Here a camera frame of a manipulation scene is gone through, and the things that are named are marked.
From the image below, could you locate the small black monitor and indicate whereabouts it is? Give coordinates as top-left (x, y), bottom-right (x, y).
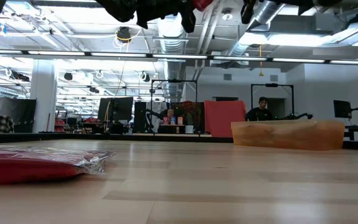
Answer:
top-left (333, 100), bottom-right (352, 119)

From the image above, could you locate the dark patterned backdrop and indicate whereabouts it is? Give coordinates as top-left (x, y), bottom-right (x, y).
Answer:
top-left (178, 100), bottom-right (206, 134)

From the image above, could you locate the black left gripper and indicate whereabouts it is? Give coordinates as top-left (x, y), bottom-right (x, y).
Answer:
top-left (94, 0), bottom-right (198, 34)

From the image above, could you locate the round white ceiling fixture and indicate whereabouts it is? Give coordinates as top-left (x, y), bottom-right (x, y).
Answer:
top-left (221, 8), bottom-right (234, 21)

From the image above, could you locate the yellow hanging cable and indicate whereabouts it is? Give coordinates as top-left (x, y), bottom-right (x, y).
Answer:
top-left (258, 45), bottom-right (264, 77)

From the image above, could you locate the tall black cabinet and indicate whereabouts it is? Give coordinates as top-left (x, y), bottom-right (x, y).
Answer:
top-left (133, 101), bottom-right (148, 132)

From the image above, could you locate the silver smooth ceiling duct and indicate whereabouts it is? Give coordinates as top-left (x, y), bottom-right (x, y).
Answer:
top-left (227, 0), bottom-right (291, 58)

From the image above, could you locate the black metal rack frame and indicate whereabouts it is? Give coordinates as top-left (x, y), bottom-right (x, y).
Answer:
top-left (150, 79), bottom-right (198, 135)
top-left (250, 83), bottom-right (295, 121)

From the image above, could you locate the orange translucent basket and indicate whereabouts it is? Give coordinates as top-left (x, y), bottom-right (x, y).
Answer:
top-left (230, 119), bottom-right (346, 152)

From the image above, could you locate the black partition panel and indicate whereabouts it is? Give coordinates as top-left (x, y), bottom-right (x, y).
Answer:
top-left (0, 98), bottom-right (38, 134)

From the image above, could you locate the black computer monitor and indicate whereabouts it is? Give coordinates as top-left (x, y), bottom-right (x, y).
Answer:
top-left (97, 96), bottom-right (134, 122)

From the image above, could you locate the black beam with light strips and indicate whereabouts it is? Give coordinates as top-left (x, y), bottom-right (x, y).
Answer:
top-left (0, 49), bottom-right (358, 66)

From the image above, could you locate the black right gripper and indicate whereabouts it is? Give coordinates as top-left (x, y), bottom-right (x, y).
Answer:
top-left (240, 0), bottom-right (345, 24)

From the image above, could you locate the silver ribbed ceiling duct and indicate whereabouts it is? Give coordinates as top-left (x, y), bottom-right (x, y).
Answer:
top-left (153, 18), bottom-right (186, 102)

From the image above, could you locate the black round ceiling device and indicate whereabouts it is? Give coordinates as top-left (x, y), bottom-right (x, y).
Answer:
top-left (116, 26), bottom-right (132, 44)

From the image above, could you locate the white building column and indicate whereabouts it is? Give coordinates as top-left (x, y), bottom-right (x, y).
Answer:
top-left (29, 58), bottom-right (58, 134)

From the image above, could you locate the orange red upright panel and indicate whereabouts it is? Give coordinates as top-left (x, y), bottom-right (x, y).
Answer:
top-left (203, 100), bottom-right (247, 138)

